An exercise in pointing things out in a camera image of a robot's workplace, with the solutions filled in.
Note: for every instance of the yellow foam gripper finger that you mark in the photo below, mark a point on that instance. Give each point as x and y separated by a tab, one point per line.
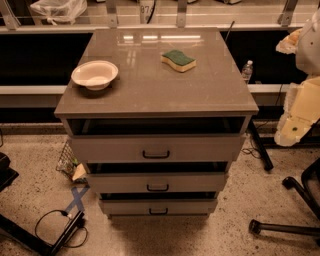
301	111
288	45

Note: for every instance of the grey drawer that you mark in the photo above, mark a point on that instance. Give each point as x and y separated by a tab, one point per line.
142	149
157	182
158	207

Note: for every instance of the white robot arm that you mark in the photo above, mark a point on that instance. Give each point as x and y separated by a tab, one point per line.
308	49

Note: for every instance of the grey top drawer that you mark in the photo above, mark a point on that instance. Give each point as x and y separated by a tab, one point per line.
142	149

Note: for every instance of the grey drawer cabinet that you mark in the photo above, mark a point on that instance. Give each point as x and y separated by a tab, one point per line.
149	98

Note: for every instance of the grey bottom drawer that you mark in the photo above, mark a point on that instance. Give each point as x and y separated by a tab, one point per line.
158	207

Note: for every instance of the clear plastic water bottle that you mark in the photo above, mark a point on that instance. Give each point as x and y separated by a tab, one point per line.
247	71

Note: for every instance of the black table leg right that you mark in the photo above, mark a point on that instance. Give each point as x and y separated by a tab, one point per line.
267	163

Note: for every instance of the green yellow sponge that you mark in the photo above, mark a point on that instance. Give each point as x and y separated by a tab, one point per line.
178	61

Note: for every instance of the white bowl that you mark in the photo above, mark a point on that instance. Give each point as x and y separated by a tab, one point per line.
95	75

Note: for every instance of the clear plastic bag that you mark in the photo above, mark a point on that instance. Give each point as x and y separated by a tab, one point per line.
59	11

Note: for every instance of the black stand leg left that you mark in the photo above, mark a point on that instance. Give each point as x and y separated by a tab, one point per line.
33	242

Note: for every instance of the wire mesh basket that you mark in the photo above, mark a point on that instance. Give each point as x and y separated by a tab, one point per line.
69	165

